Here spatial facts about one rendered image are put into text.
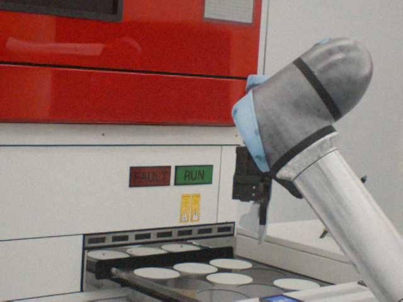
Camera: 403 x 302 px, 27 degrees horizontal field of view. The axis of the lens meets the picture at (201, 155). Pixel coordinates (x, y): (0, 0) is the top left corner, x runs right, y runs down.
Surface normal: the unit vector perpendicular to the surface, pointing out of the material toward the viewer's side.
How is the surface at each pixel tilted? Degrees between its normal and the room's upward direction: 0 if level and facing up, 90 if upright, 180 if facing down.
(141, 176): 90
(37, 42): 90
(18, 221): 90
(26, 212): 90
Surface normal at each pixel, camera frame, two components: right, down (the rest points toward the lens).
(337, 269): -0.77, 0.01
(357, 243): -0.47, 0.11
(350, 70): 0.49, -0.19
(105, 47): 0.64, 0.11
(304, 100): -0.03, 0.08
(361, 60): 0.66, -0.34
